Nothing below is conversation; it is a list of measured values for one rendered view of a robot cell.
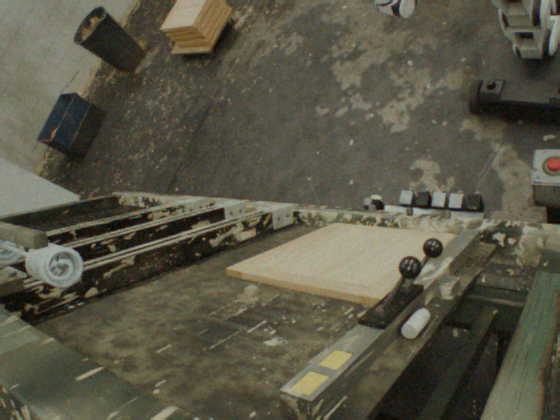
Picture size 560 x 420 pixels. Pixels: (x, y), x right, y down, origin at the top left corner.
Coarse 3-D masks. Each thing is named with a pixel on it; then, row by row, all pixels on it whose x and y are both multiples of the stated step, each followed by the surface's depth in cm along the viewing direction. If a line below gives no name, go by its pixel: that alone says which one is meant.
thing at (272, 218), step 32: (224, 224) 140; (256, 224) 151; (288, 224) 166; (128, 256) 110; (160, 256) 118; (192, 256) 128; (0, 288) 85; (32, 288) 90; (64, 288) 96; (96, 288) 103
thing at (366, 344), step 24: (456, 240) 118; (480, 240) 128; (432, 264) 100; (456, 264) 106; (432, 288) 90; (408, 312) 79; (360, 336) 69; (384, 336) 70; (360, 360) 64; (288, 384) 57; (336, 384) 58; (288, 408) 55; (312, 408) 53
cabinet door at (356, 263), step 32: (256, 256) 122; (288, 256) 122; (320, 256) 120; (352, 256) 118; (384, 256) 117; (416, 256) 114; (288, 288) 102; (320, 288) 97; (352, 288) 95; (384, 288) 94
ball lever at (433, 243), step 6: (426, 240) 79; (432, 240) 78; (438, 240) 78; (426, 246) 78; (432, 246) 77; (438, 246) 77; (426, 252) 78; (432, 252) 78; (438, 252) 77; (426, 258) 80; (432, 258) 79; (408, 282) 83; (402, 288) 83; (408, 288) 83
